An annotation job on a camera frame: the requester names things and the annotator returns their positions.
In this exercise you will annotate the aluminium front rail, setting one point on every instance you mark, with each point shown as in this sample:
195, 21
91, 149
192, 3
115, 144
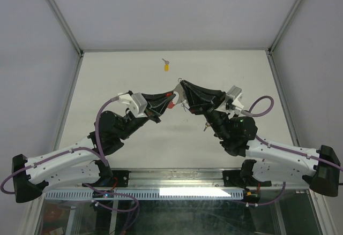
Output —
149, 178

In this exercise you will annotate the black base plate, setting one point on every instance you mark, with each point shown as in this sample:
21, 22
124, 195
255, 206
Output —
237, 178
119, 179

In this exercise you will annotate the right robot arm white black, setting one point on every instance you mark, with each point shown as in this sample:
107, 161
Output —
265, 160

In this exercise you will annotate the grey slotted cable duct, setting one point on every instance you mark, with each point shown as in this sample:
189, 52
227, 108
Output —
145, 194

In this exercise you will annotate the red grey keyring holder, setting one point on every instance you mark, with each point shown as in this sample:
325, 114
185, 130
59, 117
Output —
179, 98

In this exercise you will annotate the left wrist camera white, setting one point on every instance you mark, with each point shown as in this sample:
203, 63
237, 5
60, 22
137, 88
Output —
135, 102

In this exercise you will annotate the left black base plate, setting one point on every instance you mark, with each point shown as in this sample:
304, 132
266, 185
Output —
119, 179

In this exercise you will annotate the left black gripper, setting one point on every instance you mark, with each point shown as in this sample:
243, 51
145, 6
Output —
159, 103

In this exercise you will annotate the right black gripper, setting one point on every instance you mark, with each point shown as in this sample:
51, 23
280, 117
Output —
197, 96

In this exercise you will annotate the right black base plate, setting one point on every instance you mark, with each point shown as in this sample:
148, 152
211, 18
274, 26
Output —
237, 178

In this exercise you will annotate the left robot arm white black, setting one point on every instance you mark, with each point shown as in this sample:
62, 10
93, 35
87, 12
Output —
85, 161

